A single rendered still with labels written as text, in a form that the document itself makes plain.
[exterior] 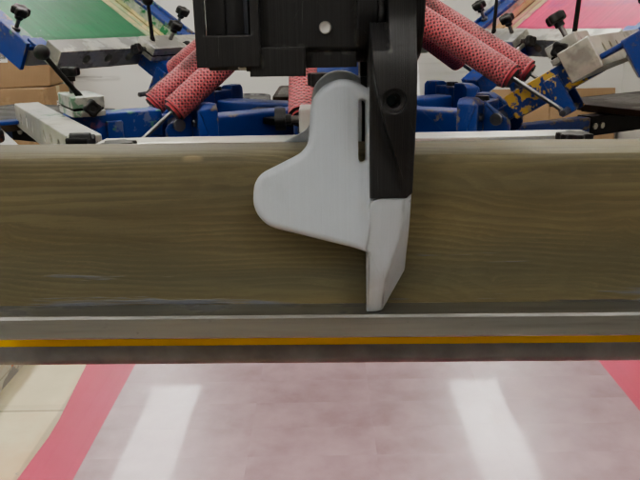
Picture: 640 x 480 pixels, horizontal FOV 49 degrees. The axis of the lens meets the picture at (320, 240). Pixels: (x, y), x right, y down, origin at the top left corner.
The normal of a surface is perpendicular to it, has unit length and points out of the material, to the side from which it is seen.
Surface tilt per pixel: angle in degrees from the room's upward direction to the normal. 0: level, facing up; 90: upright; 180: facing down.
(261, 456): 0
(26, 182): 90
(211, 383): 0
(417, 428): 0
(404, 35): 67
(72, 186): 90
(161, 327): 90
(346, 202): 83
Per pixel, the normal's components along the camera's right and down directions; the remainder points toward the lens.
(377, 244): 0.00, 0.50
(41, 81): 0.16, 0.32
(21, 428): -0.02, -0.96
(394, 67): 0.00, 0.13
